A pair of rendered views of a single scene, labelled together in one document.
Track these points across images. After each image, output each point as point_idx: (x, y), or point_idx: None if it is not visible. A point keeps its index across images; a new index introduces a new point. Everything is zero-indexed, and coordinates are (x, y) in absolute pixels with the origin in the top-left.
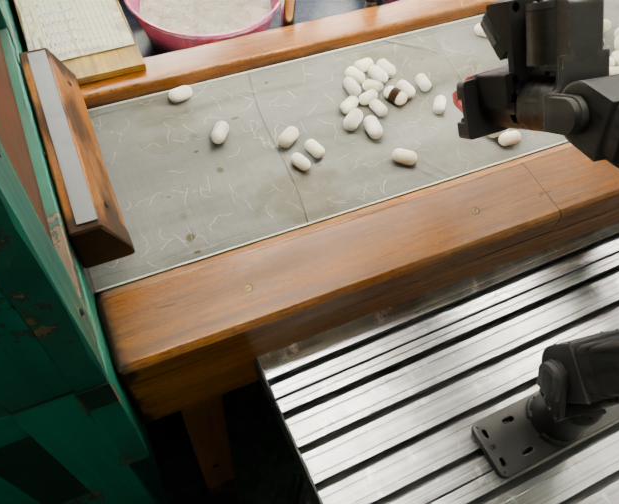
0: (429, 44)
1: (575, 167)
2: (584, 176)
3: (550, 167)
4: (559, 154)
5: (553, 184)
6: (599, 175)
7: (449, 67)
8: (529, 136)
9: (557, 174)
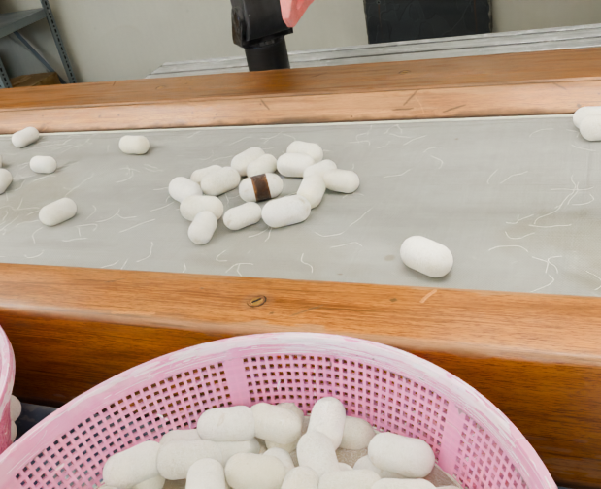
0: (591, 288)
1: (546, 68)
2: (545, 61)
3: (584, 70)
4: (551, 78)
5: (600, 59)
6: (522, 61)
7: (587, 235)
8: (546, 129)
9: (582, 65)
